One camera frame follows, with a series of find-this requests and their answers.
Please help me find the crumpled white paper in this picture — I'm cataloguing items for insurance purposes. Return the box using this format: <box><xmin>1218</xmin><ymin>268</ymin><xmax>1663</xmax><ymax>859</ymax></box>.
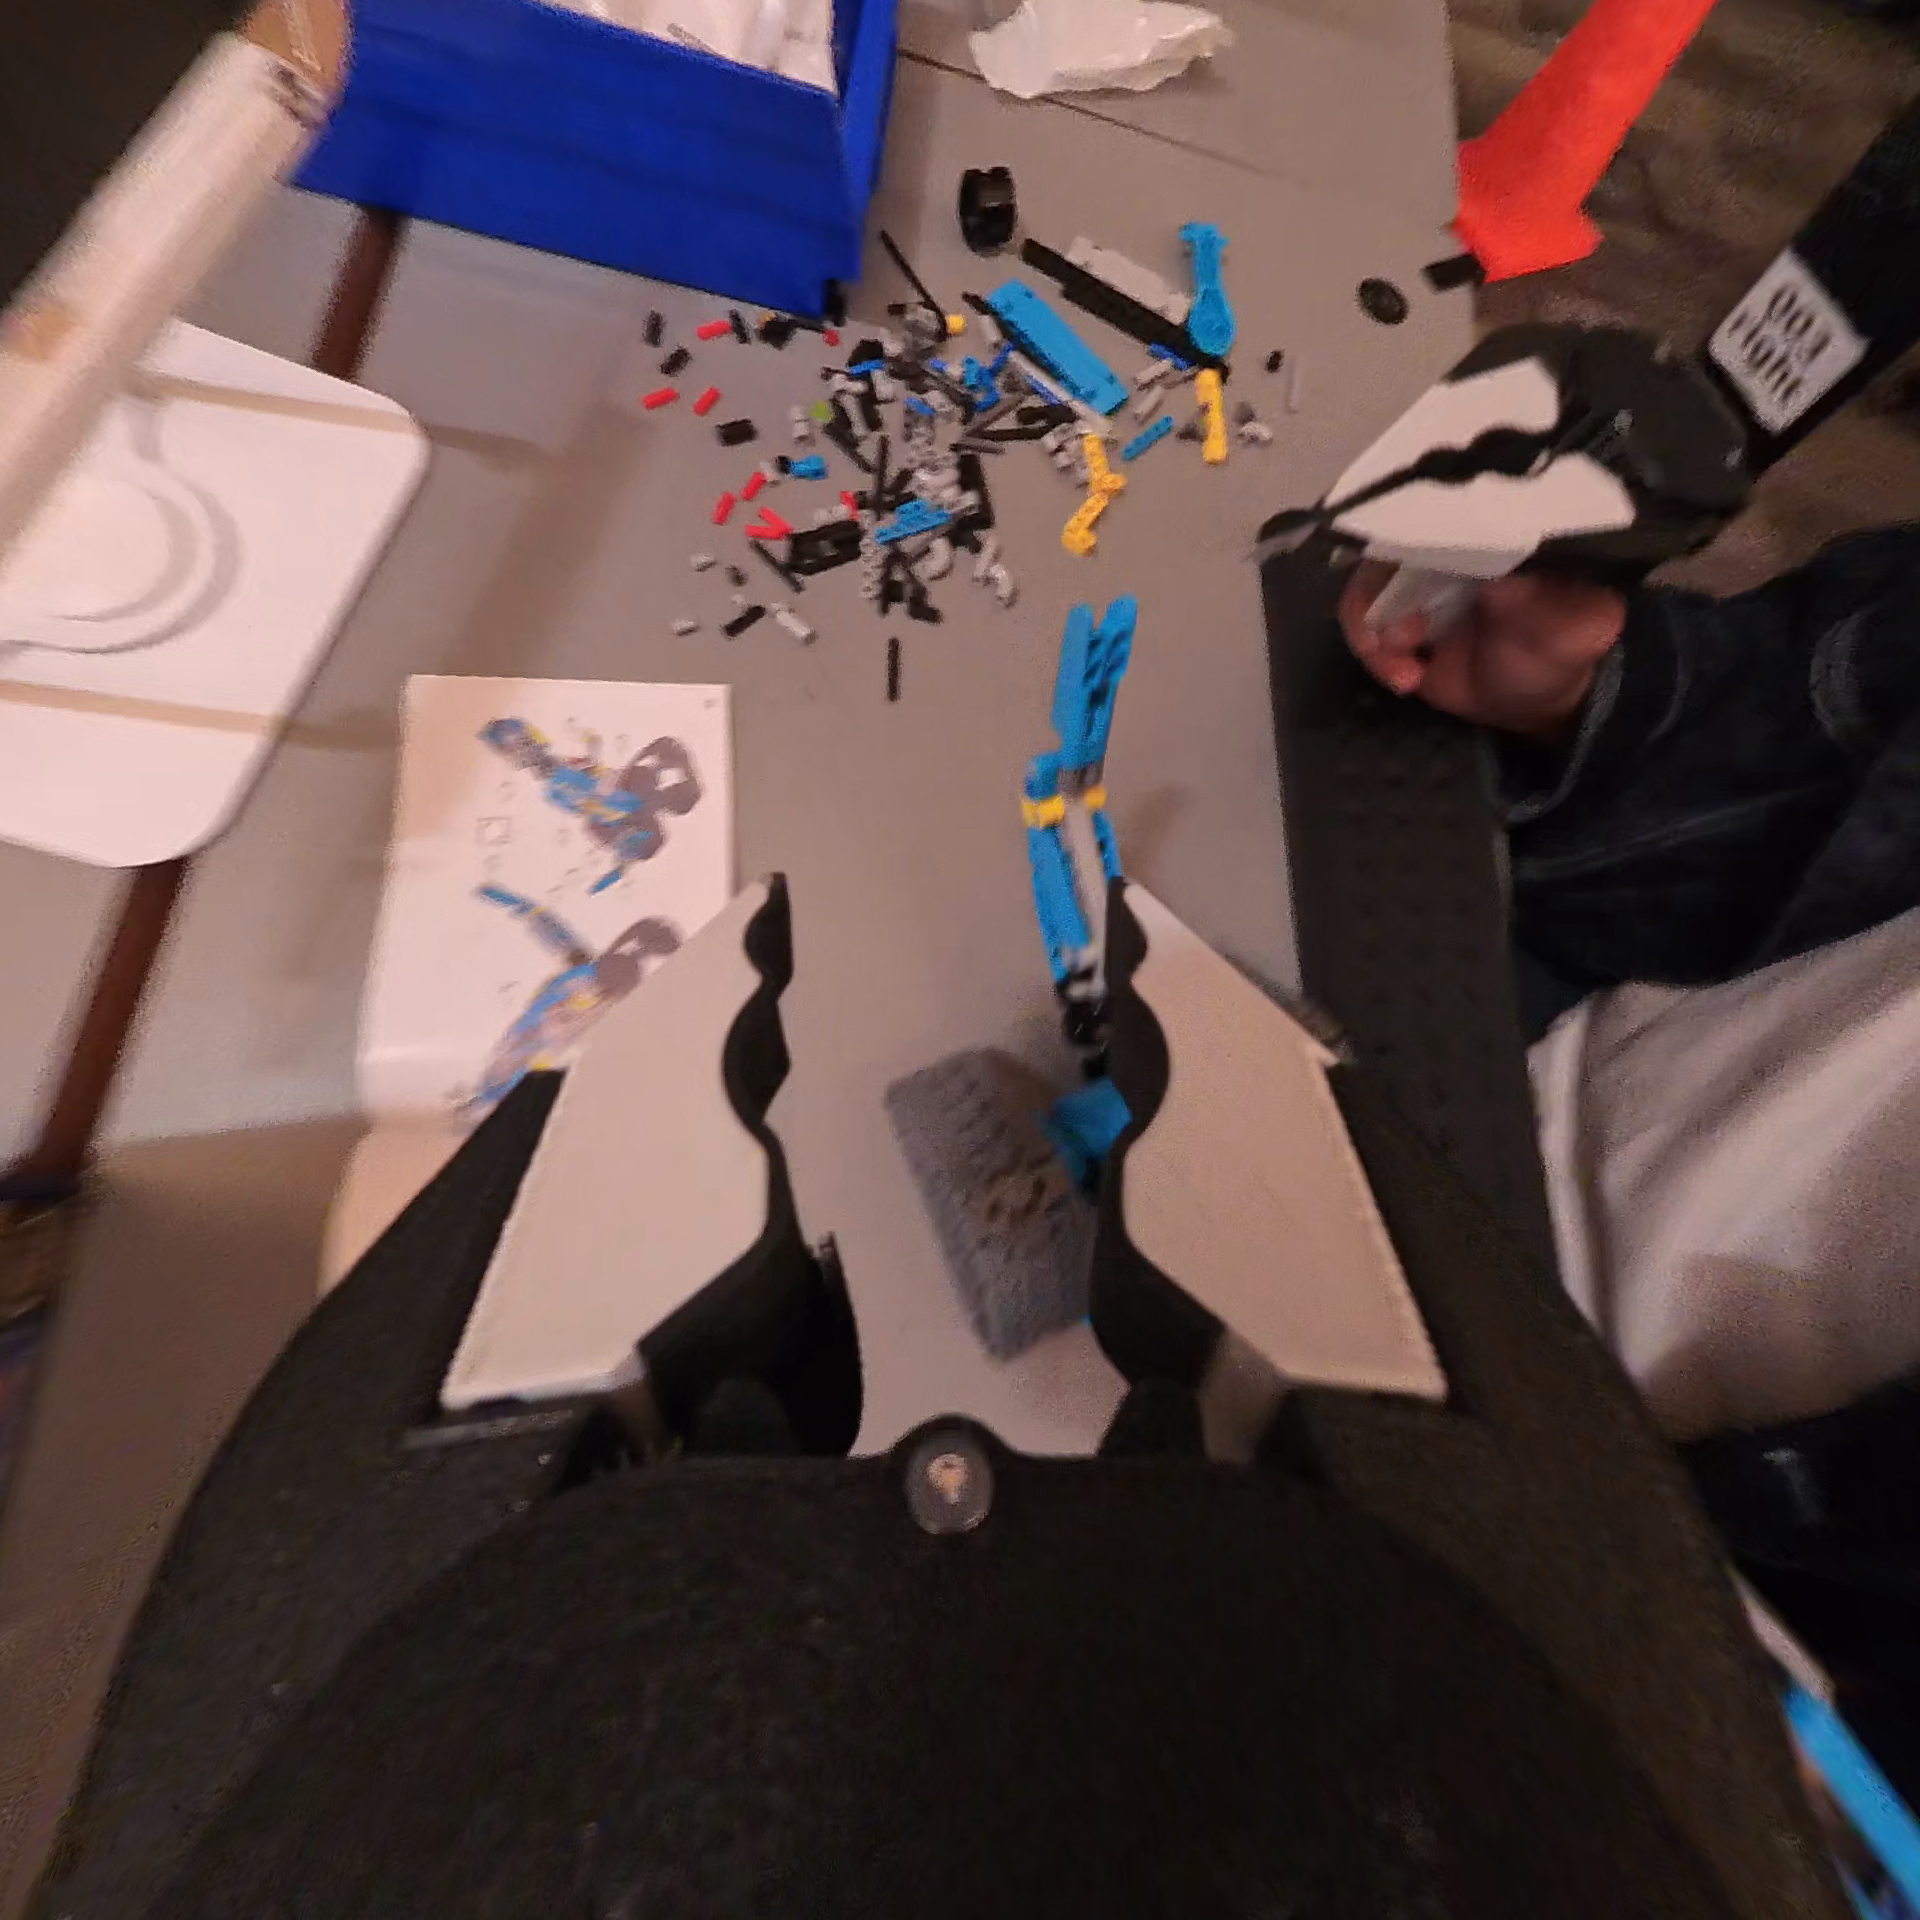
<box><xmin>966</xmin><ymin>0</ymin><xmax>1235</xmax><ymax>100</ymax></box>

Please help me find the open instruction booklet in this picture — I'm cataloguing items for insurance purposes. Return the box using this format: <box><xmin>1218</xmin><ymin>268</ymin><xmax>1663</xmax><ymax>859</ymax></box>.
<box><xmin>357</xmin><ymin>674</ymin><xmax>736</xmax><ymax>1130</ymax></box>

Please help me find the white desk lamp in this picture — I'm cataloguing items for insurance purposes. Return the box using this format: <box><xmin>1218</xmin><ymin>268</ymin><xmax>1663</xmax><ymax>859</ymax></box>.
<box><xmin>0</xmin><ymin>29</ymin><xmax>434</xmax><ymax>873</ymax></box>

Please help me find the pile of small brick parts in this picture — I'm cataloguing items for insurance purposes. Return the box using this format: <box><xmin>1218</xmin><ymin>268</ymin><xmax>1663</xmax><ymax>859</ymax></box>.
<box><xmin>638</xmin><ymin>218</ymin><xmax>1299</xmax><ymax>706</ymax></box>

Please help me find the blue brick robot arm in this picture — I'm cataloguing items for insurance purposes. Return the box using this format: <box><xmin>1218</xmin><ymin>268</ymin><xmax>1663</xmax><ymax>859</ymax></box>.
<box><xmin>1020</xmin><ymin>596</ymin><xmax>1144</xmax><ymax>1085</ymax></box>

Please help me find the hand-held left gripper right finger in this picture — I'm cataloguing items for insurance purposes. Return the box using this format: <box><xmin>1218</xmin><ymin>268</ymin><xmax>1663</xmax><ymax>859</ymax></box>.
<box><xmin>1083</xmin><ymin>882</ymin><xmax>1452</xmax><ymax>1444</ymax></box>

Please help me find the blue plastic bin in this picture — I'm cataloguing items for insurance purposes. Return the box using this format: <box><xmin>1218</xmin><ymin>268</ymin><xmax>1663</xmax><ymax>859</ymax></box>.
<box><xmin>292</xmin><ymin>0</ymin><xmax>903</xmax><ymax>321</ymax></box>

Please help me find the grey desk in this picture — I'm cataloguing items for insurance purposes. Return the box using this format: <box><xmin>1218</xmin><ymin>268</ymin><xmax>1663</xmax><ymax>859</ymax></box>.
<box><xmin>0</xmin><ymin>0</ymin><xmax>1517</xmax><ymax>1502</ymax></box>

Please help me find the blue toy brick robot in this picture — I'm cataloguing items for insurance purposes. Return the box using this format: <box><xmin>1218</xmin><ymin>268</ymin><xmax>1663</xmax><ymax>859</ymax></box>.
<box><xmin>884</xmin><ymin>1047</ymin><xmax>1135</xmax><ymax>1361</ymax></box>

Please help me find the orange traffic cone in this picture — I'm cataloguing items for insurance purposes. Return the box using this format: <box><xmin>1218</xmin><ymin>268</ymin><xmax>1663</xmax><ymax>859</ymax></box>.
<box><xmin>1452</xmin><ymin>0</ymin><xmax>1719</xmax><ymax>289</ymax></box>

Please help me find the person's right hand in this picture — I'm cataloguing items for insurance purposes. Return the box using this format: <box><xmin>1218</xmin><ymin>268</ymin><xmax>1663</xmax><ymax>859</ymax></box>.
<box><xmin>1339</xmin><ymin>570</ymin><xmax>1626</xmax><ymax>741</ymax></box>

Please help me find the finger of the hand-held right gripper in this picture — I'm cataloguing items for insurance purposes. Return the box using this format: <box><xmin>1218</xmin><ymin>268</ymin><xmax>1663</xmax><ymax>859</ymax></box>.
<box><xmin>1324</xmin><ymin>356</ymin><xmax>1572</xmax><ymax>501</ymax></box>
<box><xmin>1253</xmin><ymin>447</ymin><xmax>1640</xmax><ymax>582</ymax></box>

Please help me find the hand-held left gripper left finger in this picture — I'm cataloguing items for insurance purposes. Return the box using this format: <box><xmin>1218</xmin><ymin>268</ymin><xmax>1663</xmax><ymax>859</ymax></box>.
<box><xmin>438</xmin><ymin>873</ymin><xmax>867</xmax><ymax>1453</ymax></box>

